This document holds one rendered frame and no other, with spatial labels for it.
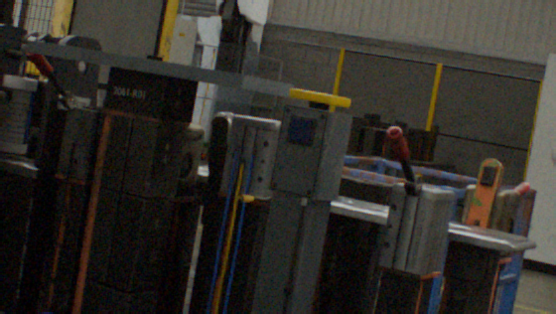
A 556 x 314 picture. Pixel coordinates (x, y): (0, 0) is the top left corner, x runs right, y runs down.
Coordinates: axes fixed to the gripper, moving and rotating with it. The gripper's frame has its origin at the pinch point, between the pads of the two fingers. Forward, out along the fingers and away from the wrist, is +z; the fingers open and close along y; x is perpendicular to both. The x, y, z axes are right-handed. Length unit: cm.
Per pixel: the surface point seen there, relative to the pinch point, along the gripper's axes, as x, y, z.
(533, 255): -85, 817, 105
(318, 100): -14.2, -7.7, 3.5
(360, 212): -18.6, 19.2, 18.7
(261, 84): -5.9, -4.4, 2.8
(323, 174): -16.5, -7.8, 12.4
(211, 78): -0.2, -7.8, 3.0
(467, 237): -35.0, 14.6, 18.9
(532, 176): -70, 822, 33
